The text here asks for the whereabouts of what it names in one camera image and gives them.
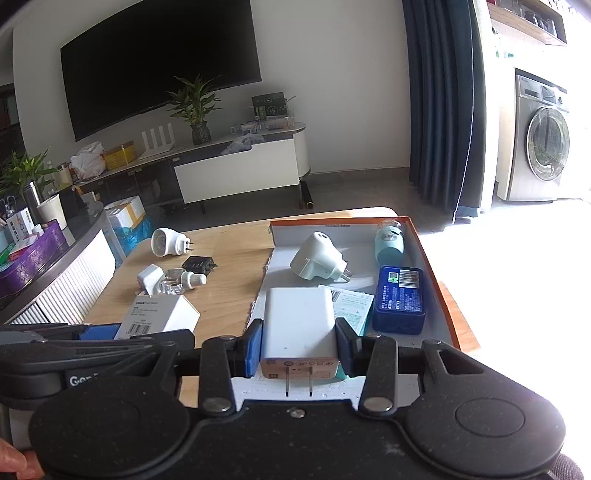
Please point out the white plastic bag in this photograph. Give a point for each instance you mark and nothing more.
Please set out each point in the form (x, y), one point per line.
(88, 162)

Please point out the black wall television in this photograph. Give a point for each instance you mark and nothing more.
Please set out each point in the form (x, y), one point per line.
(132, 61)

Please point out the potted bamboo plant dark vase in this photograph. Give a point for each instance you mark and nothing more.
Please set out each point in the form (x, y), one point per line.
(193, 102)

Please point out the white power adapter box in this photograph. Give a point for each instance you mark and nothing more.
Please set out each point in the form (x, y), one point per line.
(150, 315)

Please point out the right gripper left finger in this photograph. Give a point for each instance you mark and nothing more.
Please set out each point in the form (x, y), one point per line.
(245, 355)

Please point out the washing machine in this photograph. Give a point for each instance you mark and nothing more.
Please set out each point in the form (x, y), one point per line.
(534, 141)

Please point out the purple gift box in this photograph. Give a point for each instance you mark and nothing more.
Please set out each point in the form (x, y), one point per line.
(17, 274)

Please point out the white blue medicine box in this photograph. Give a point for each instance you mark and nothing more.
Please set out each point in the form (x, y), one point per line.
(21, 225)

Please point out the blue plastic bag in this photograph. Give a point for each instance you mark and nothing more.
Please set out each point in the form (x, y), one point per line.
(128, 238)

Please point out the white green-logo plug device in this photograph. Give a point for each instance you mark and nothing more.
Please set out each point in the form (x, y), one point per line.
(165, 241)

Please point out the white wifi router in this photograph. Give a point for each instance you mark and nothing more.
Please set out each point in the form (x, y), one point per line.
(157, 141)

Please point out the white TV console cabinet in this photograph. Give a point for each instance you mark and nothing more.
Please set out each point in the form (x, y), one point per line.
(199, 173)

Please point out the oval dark-top side table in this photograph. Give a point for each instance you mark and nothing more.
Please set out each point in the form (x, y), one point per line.
(66, 290)

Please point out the dark blue curtain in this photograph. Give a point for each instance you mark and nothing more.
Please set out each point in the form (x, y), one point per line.
(448, 105)

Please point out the person's hand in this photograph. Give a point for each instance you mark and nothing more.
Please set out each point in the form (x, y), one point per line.
(25, 465)

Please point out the toothpick jar teal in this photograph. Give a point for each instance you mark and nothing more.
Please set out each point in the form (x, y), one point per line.
(389, 244)

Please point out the teal cardboard box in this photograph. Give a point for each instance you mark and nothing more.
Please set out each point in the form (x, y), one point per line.
(353, 306)

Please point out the clear liquid refill bottle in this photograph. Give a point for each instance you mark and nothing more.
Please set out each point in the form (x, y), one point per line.
(177, 281)

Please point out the white round cup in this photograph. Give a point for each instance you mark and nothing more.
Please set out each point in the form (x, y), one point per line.
(51, 209)

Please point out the yellow box on console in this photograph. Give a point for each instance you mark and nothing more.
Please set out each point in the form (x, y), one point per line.
(119, 156)

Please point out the black small charger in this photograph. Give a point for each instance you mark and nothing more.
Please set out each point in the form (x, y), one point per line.
(199, 264)

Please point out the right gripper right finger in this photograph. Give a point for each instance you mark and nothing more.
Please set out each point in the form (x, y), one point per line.
(353, 349)

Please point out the blue plastic box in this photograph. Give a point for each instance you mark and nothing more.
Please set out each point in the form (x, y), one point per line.
(399, 301)

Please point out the white yellow carton box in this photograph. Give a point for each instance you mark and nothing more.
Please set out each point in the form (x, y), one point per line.
(125, 213)

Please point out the left potted plant steel vase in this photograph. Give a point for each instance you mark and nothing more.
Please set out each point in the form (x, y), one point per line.
(22, 169)

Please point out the small white plug adapter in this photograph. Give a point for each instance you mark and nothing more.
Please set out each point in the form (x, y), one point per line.
(148, 279)

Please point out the black green display box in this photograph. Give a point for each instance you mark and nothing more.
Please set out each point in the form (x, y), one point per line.
(269, 105)

